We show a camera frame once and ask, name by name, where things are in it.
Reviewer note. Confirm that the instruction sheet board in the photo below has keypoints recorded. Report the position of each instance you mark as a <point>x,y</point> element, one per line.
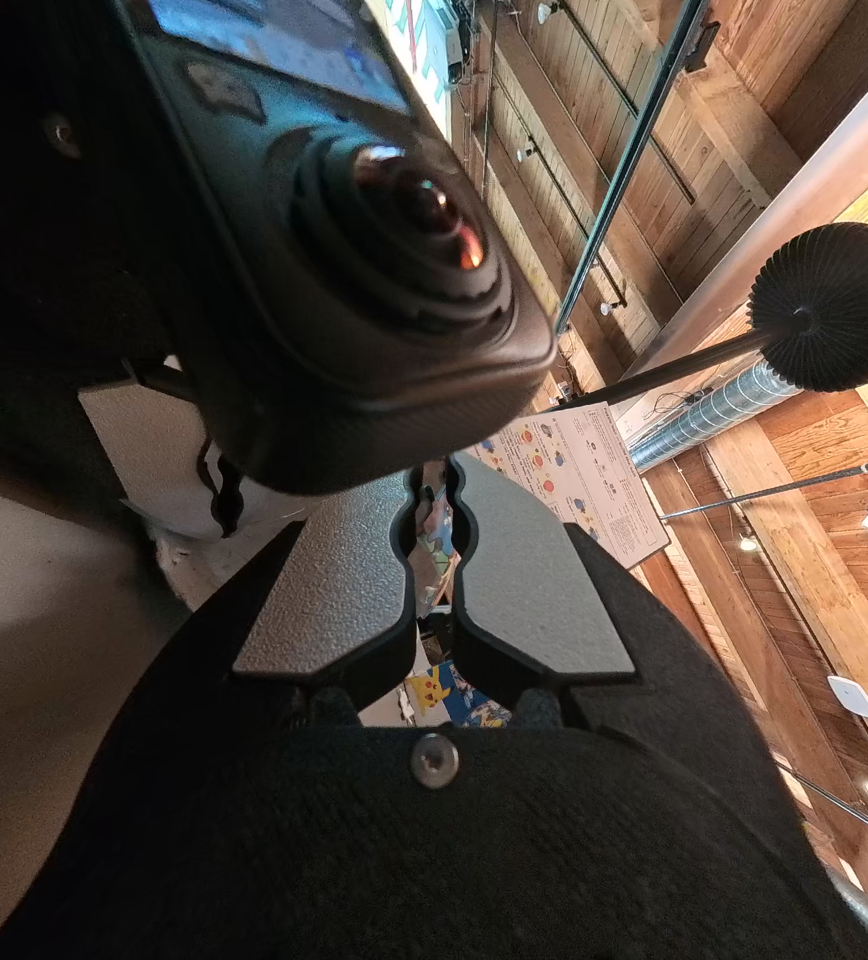
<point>591,480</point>

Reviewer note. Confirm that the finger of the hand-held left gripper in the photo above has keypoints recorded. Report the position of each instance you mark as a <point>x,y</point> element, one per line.
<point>149,450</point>
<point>276,506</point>

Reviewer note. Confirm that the silver ventilation duct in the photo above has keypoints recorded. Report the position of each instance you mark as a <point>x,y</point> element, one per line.
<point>711,416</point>

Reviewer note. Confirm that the steel ceiling rod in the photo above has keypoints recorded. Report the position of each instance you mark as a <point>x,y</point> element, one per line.
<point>778,489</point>
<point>846,799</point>

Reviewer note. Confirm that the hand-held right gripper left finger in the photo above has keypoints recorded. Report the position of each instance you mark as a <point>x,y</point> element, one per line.
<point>329,592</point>

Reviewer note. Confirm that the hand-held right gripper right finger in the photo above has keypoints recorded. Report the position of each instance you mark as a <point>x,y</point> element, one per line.
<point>539,600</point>

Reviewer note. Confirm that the white ceiling access point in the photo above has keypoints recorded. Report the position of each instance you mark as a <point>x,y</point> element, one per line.
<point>853,697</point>

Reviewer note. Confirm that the black pleated disc on pole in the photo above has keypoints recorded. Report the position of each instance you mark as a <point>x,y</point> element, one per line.
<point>831,307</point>

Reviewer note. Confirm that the blue puzzle box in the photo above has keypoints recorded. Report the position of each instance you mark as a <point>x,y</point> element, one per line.
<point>471,701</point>

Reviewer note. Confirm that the black ceiling rail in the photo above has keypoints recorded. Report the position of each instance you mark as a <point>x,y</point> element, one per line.
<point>627,172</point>

